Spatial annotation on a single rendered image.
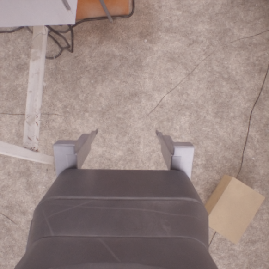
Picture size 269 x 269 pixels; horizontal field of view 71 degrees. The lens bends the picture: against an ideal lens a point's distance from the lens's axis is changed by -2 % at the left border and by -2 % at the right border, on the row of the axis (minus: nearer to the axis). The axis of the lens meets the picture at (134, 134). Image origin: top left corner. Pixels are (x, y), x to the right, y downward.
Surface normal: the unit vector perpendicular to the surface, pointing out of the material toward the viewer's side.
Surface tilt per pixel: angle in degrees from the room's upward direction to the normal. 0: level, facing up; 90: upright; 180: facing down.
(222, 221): 0
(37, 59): 0
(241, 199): 0
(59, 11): 90
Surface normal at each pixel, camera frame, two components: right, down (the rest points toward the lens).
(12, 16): -0.05, 0.99
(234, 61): -0.10, -0.11
